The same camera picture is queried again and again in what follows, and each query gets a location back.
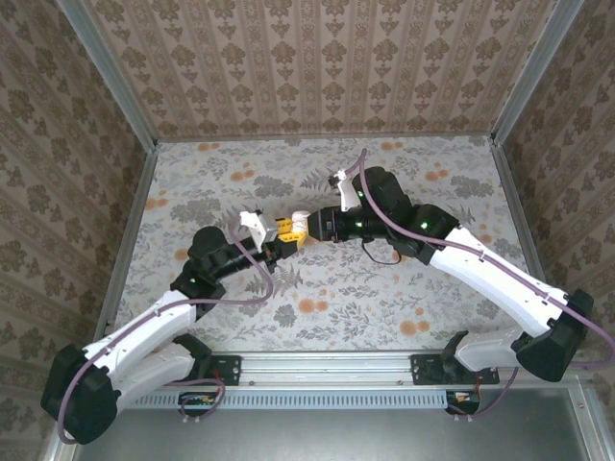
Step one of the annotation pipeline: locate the white earbud charging case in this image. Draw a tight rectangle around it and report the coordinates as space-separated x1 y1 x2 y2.
290 209 311 237

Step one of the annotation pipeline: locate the floral patterned table cover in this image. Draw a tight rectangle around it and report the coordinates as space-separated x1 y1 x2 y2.
108 135 561 354

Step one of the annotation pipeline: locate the small black controller board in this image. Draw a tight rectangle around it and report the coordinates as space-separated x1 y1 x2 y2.
445 389 481 415
178 391 217 417

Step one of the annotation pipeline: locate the grey metal panel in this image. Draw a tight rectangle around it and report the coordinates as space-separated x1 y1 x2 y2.
71 410 592 461

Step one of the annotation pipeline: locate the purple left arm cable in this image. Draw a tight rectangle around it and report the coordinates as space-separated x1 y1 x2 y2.
56 220 276 444

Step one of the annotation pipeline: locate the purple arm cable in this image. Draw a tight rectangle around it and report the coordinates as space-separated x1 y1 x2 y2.
56 220 276 444
345 147 615 419

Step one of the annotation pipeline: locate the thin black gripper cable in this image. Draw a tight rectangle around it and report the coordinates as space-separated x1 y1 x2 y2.
359 237 404 265

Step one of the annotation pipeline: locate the aluminium table side rail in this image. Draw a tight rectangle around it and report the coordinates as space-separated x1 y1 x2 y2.
489 136 549 297
95 141 160 337

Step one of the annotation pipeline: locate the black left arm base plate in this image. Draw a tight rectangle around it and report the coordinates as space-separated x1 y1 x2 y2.
158 353 241 387

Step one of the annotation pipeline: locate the aluminium mounting rail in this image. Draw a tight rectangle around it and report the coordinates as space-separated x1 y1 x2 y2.
206 352 592 388

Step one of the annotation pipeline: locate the grey slotted cable duct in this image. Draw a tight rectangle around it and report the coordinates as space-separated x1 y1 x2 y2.
119 389 451 410

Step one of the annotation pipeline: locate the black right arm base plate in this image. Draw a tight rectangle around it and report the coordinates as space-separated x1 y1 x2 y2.
411 353 501 387

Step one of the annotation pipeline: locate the aluminium frame post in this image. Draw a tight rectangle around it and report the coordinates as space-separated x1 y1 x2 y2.
53 0 160 153
489 0 586 148

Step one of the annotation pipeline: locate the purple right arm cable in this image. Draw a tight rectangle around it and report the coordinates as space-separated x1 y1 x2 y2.
345 147 615 419

